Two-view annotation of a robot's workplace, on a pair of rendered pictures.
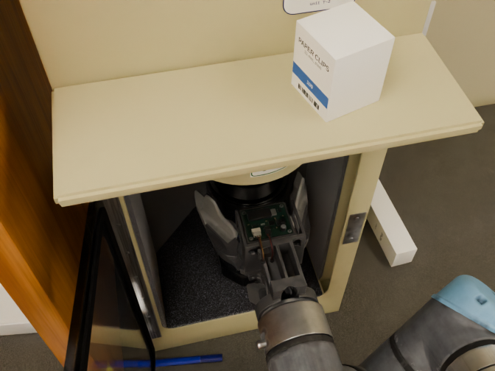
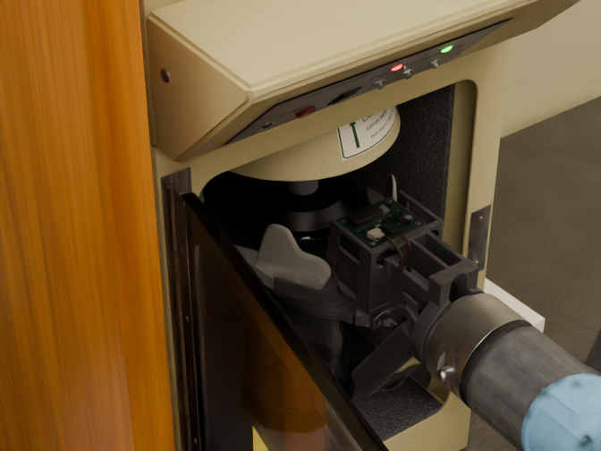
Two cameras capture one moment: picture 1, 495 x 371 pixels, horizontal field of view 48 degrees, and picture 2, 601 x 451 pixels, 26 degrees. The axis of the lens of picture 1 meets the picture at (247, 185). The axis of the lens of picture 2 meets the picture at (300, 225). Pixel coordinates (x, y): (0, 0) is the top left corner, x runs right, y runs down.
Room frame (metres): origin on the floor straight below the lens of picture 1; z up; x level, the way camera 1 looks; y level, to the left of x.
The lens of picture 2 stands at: (-0.37, 0.34, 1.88)
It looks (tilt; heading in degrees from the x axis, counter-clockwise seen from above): 36 degrees down; 337
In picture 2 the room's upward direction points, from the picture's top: straight up
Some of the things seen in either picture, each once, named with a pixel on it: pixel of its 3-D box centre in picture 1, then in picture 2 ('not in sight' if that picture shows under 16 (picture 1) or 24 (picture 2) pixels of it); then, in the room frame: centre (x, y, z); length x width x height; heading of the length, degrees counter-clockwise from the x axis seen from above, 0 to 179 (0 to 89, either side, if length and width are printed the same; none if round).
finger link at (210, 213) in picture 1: (212, 209); (277, 252); (0.40, 0.04, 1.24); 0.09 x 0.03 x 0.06; 47
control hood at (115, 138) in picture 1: (261, 146); (402, 46); (0.31, -0.01, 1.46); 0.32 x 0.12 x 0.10; 103
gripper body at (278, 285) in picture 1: (274, 262); (406, 283); (0.32, -0.03, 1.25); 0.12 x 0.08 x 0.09; 13
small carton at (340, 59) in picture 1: (339, 62); not in sight; (0.32, -0.07, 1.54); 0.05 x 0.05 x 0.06; 29
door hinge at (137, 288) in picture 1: (132, 282); (193, 392); (0.33, 0.14, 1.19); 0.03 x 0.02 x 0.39; 103
